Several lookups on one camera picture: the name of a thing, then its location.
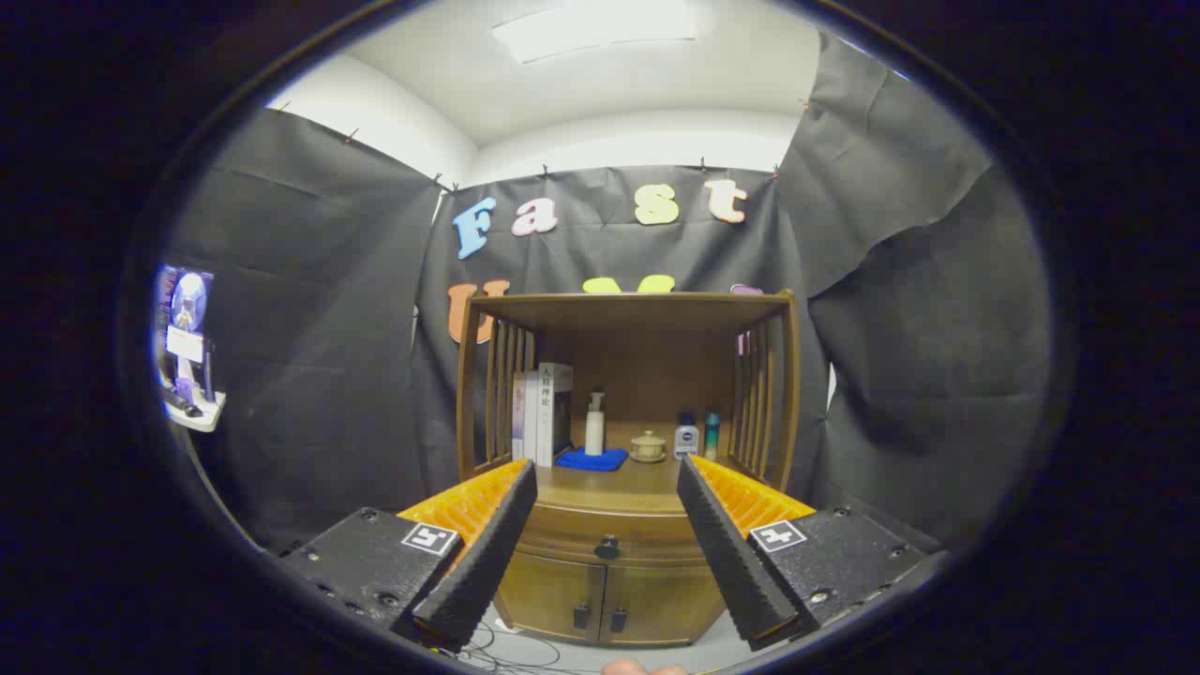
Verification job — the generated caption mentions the wooden cabinet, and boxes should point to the wooden cabinet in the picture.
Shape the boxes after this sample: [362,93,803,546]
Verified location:
[457,289,803,650]

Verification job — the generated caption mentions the blue folded cloth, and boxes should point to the blue folded cloth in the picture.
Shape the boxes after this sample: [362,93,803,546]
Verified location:
[555,446,630,473]

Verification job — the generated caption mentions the white stand with devices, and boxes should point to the white stand with devices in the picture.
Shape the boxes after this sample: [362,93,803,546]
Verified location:
[153,264,228,434]

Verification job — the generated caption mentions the black floor cables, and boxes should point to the black floor cables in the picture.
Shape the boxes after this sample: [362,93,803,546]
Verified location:
[459,619,601,674]

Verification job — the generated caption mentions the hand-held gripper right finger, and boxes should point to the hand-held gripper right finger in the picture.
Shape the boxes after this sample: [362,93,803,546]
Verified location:
[675,454,948,653]

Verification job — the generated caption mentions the wooden countertop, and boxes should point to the wooden countertop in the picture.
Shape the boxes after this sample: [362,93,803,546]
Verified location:
[525,448,751,515]

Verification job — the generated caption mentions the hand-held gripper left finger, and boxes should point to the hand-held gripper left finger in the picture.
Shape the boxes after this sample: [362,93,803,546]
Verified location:
[278,457,540,654]

